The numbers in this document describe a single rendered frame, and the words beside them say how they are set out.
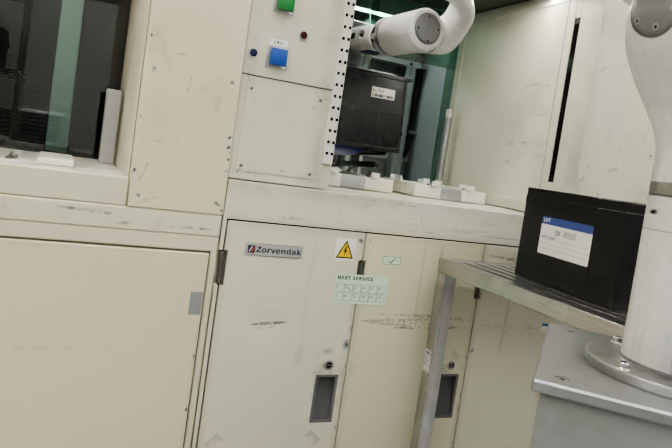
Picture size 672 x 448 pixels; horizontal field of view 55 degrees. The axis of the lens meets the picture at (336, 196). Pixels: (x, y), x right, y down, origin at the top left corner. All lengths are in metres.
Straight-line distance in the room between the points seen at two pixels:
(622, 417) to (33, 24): 1.37
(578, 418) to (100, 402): 0.84
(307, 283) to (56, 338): 0.45
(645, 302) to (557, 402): 0.15
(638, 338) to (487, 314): 0.78
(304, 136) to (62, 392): 0.62
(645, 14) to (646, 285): 0.27
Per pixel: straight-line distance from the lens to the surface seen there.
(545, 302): 1.11
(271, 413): 1.32
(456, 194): 1.62
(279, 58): 1.20
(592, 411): 0.66
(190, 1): 1.18
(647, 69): 0.72
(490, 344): 1.52
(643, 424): 0.66
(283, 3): 1.21
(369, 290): 1.32
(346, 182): 1.47
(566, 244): 1.20
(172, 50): 1.16
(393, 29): 1.36
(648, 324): 0.73
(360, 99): 1.48
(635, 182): 1.72
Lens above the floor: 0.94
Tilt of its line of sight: 3 degrees down
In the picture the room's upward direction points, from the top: 8 degrees clockwise
